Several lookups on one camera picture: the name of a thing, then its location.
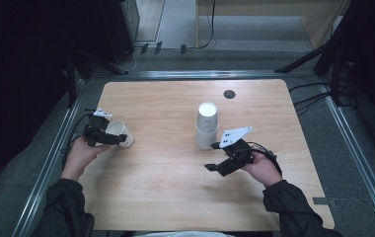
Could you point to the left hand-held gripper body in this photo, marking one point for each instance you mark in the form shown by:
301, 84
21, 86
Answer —
96, 131

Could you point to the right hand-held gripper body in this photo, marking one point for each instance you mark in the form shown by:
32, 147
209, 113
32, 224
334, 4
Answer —
240, 153

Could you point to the white floral paper cup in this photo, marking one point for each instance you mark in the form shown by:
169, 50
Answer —
123, 130

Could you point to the stack of white paper cups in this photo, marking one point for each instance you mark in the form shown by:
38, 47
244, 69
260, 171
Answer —
207, 133

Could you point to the person's right hand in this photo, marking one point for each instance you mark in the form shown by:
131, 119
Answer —
264, 169

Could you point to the person's left hand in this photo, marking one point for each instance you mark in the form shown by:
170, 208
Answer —
80, 156

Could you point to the black table grommet hole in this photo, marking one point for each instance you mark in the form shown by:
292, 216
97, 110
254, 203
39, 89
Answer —
229, 94

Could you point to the black metal stand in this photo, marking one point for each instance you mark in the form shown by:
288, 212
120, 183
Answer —
73, 75

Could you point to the person's torso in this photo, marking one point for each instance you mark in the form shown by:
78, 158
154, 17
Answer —
182, 234

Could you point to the grey tape piece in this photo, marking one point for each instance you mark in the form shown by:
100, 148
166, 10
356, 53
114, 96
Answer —
321, 200

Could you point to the dark cabinet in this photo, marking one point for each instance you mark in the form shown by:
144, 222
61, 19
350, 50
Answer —
118, 29

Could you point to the black tripod stand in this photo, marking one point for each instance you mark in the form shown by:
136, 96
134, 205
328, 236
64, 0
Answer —
323, 49

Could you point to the light wooden furniture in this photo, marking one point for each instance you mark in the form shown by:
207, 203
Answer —
320, 19

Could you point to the metal floor rail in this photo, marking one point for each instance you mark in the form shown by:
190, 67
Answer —
49, 161
202, 74
356, 149

